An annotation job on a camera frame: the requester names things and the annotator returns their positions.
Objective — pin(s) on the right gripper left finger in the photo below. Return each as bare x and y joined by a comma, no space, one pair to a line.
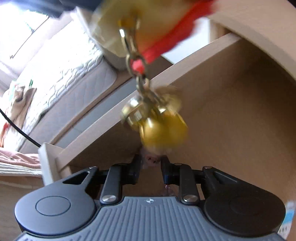
119,175

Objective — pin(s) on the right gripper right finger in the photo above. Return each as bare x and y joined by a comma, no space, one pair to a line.
181,175

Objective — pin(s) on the white desk drawer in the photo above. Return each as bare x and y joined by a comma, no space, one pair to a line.
239,106

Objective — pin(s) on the purple plush small toy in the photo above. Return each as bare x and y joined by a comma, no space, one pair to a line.
148,159

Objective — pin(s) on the blue white zip bag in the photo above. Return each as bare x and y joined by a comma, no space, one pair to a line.
286,225

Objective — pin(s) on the quilted mattress bed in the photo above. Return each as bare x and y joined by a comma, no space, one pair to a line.
67,73

